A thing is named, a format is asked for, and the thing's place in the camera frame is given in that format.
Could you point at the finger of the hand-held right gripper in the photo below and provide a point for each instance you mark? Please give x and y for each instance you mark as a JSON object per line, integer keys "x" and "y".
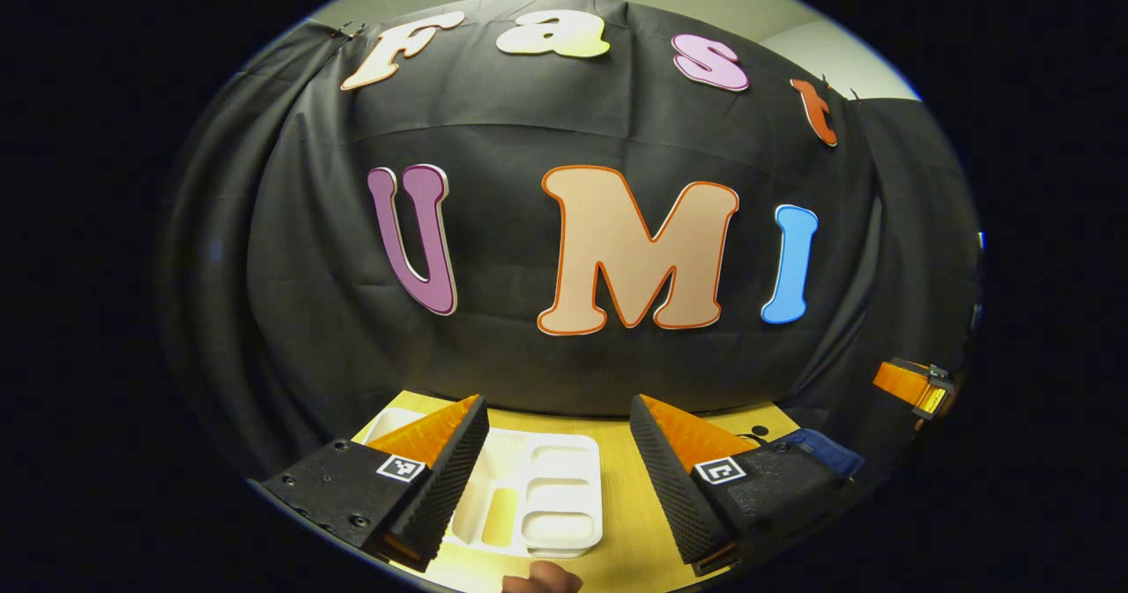
{"x": 903, "y": 381}

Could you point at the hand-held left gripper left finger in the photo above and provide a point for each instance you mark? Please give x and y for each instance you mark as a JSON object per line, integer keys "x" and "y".
{"x": 454, "y": 478}

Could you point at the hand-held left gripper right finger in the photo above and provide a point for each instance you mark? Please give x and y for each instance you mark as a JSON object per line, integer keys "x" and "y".
{"x": 670, "y": 487}

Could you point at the white plastic bookshelf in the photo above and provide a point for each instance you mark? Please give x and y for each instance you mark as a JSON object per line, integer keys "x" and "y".
{"x": 546, "y": 487}

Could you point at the blue fabric schoolbag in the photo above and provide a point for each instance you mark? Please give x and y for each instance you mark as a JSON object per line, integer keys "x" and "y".
{"x": 833, "y": 452}

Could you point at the black backdrop cloth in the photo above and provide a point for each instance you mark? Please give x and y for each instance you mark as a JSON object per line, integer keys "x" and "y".
{"x": 529, "y": 117}

